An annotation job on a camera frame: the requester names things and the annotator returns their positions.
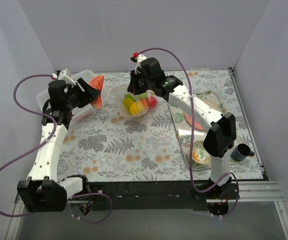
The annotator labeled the watermelon slice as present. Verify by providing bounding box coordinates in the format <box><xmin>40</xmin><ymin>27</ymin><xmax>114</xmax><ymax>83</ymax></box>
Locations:
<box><xmin>88</xmin><ymin>75</ymin><xmax>104</xmax><ymax>109</ymax></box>

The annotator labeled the green apple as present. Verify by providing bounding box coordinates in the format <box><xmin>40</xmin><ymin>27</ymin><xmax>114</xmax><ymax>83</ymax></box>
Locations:
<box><xmin>136</xmin><ymin>92</ymin><xmax>148</xmax><ymax>100</ymax></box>

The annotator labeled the red apple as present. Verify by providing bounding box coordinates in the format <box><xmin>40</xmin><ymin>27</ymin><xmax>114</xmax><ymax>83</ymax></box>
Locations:
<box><xmin>145</xmin><ymin>96</ymin><xmax>158</xmax><ymax>109</ymax></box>

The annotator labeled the green starfruit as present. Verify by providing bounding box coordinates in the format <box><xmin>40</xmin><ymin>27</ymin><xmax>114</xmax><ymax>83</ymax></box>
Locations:
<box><xmin>125</xmin><ymin>94</ymin><xmax>135</xmax><ymax>101</ymax></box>

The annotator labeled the clear zip top bag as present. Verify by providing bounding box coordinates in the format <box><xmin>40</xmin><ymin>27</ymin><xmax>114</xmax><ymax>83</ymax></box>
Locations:
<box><xmin>111</xmin><ymin>84</ymin><xmax>158</xmax><ymax>118</ymax></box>

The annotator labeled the yellow bell pepper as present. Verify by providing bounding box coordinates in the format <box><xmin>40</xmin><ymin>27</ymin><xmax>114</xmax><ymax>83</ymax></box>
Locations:
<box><xmin>123</xmin><ymin>98</ymin><xmax>135</xmax><ymax>110</ymax></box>

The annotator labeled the yellow lemon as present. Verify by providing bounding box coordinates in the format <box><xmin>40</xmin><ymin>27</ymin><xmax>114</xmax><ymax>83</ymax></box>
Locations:
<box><xmin>129</xmin><ymin>101</ymin><xmax>146</xmax><ymax>116</ymax></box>

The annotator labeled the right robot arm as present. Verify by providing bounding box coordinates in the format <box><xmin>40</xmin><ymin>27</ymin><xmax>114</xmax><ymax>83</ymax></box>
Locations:
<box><xmin>127</xmin><ymin>54</ymin><xmax>237</xmax><ymax>199</ymax></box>

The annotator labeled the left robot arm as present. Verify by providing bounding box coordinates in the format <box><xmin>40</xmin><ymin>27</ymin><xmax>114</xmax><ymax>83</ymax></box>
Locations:
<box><xmin>17</xmin><ymin>76</ymin><xmax>103</xmax><ymax>213</ymax></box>

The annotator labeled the floral tablecloth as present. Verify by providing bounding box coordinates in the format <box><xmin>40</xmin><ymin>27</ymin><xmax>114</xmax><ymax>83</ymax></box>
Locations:
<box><xmin>57</xmin><ymin>70</ymin><xmax>263</xmax><ymax>182</ymax></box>

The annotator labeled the floral serving tray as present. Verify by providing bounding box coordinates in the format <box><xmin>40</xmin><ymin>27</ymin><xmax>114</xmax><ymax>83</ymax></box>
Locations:
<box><xmin>169</xmin><ymin>91</ymin><xmax>228</xmax><ymax>171</ymax></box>

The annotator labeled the pink and cream plate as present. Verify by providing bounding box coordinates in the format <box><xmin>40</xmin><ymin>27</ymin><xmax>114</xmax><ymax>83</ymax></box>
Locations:
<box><xmin>183</xmin><ymin>111</ymin><xmax>206</xmax><ymax>131</ymax></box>

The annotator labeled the floral bowl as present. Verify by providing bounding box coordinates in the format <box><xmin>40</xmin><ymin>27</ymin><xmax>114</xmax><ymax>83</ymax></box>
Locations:
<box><xmin>192</xmin><ymin>140</ymin><xmax>211</xmax><ymax>165</ymax></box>

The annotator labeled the dark blue mug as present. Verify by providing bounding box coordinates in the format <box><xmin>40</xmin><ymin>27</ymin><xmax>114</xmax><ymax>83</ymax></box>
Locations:
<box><xmin>231</xmin><ymin>143</ymin><xmax>255</xmax><ymax>162</ymax></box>

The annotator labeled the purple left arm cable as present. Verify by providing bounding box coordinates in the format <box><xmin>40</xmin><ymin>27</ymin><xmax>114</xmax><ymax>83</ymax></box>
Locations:
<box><xmin>0</xmin><ymin>73</ymin><xmax>113</xmax><ymax>224</ymax></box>

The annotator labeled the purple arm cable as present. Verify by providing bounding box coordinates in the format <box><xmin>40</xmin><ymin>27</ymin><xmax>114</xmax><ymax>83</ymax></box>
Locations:
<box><xmin>130</xmin><ymin>47</ymin><xmax>240</xmax><ymax>217</ymax></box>
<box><xmin>0</xmin><ymin>73</ymin><xmax>113</xmax><ymax>224</ymax></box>

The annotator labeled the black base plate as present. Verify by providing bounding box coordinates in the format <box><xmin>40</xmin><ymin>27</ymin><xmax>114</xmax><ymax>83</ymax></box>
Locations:
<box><xmin>66</xmin><ymin>181</ymin><xmax>239</xmax><ymax>212</ymax></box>

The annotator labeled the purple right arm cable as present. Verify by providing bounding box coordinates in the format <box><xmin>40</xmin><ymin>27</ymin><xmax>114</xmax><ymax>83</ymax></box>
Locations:
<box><xmin>130</xmin><ymin>47</ymin><xmax>240</xmax><ymax>217</ymax></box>

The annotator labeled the aluminium frame rail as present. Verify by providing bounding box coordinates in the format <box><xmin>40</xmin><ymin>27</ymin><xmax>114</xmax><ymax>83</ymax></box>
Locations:
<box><xmin>6</xmin><ymin>180</ymin><xmax>288</xmax><ymax>240</ymax></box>

